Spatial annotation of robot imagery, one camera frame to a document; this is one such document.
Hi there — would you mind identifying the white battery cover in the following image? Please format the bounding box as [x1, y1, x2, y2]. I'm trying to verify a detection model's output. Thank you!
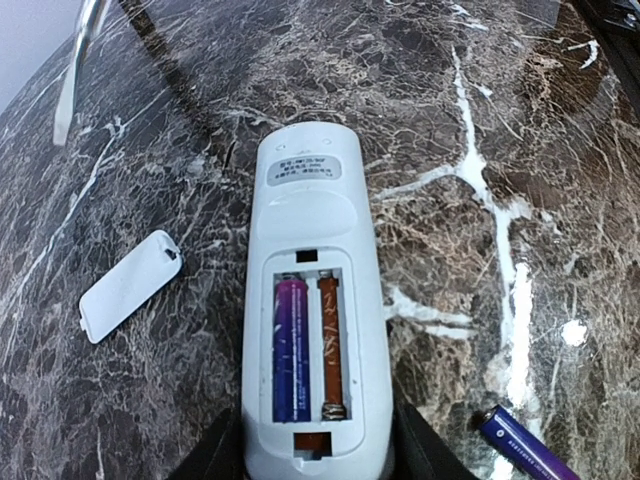
[79, 230, 183, 344]

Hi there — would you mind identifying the blue battery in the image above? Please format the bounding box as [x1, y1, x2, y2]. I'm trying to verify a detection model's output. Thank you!
[272, 275, 311, 423]

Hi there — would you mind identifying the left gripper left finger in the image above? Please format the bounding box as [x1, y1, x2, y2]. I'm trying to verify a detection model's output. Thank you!
[168, 408, 244, 480]

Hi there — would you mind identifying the white remote control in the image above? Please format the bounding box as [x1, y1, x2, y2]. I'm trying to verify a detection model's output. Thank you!
[241, 121, 394, 479]

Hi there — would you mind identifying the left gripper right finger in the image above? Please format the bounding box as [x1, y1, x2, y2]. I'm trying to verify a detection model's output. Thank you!
[393, 402, 477, 480]

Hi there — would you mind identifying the black front rail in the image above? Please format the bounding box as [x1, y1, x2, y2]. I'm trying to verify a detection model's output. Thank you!
[572, 0, 639, 105]

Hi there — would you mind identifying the purple battery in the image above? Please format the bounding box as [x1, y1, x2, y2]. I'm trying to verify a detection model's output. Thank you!
[475, 405, 580, 480]

